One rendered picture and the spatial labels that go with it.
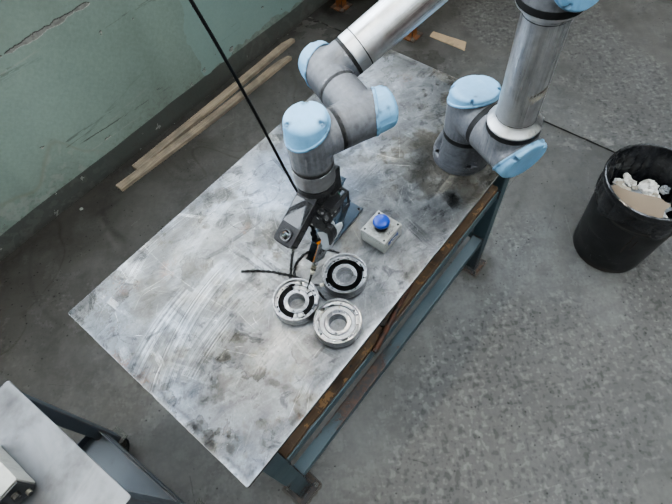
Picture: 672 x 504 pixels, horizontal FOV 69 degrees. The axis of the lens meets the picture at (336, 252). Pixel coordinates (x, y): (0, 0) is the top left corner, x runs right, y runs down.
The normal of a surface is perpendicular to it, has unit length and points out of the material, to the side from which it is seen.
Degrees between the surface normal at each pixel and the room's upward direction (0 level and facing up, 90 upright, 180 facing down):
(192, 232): 0
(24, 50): 90
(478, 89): 7
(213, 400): 0
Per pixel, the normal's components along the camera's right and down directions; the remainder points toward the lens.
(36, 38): 0.77, 0.51
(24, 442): -0.07, -0.51
